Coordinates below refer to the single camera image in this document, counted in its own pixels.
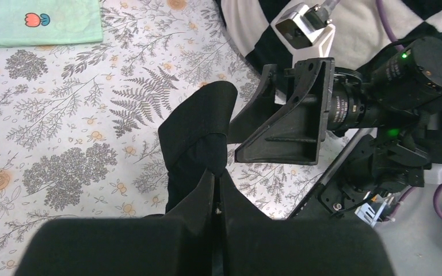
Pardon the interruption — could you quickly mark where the black garment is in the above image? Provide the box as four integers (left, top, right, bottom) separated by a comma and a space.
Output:
158, 80, 238, 212

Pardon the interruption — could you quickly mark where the light green printed cloth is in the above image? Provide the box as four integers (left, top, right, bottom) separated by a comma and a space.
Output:
0, 0, 104, 48

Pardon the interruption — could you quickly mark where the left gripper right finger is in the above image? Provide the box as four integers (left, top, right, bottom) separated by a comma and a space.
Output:
219, 171, 394, 275

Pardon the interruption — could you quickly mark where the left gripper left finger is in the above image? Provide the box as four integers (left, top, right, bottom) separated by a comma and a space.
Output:
16, 171, 215, 275

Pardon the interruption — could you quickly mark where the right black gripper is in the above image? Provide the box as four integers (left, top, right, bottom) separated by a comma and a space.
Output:
227, 57, 370, 166

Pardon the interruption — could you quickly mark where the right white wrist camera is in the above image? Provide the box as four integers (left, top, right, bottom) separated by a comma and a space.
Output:
270, 1, 339, 67

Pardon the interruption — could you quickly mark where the black white checkered blanket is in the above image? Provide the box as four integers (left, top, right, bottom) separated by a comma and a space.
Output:
216, 1, 442, 92

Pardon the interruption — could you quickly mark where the floral patterned table mat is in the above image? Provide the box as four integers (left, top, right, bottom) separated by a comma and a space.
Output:
0, 0, 359, 276

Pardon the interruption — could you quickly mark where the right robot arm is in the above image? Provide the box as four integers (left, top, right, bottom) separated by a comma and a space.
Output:
227, 37, 442, 219

